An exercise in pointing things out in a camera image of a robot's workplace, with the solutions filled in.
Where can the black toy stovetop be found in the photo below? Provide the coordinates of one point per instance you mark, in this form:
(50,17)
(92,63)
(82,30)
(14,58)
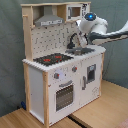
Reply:
(52,59)

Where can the red right knob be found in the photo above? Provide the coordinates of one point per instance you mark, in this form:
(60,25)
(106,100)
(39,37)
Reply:
(74,69)

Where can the wooden toy kitchen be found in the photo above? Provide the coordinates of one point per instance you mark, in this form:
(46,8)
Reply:
(40,84)

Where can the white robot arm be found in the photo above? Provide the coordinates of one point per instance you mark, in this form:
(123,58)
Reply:
(92,28)

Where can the grey toy sink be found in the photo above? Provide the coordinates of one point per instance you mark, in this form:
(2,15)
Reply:
(79,51)

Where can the toy oven door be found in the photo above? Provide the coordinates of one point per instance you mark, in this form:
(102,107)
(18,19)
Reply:
(64,96)

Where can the toy microwave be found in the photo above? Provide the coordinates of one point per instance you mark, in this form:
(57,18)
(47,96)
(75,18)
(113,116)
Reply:
(76,11)

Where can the toy fridge door dispenser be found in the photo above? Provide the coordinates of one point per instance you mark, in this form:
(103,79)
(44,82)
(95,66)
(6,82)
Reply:
(90,76)

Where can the black toy faucet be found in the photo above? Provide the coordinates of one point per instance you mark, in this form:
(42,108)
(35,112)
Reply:
(71,45)

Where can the grey range hood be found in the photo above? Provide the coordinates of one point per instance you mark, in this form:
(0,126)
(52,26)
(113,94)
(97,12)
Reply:
(48,18)

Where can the red left knob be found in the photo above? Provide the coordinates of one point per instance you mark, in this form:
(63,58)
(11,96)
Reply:
(56,75)

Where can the red knob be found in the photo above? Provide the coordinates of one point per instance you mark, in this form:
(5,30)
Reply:
(56,75)
(74,69)

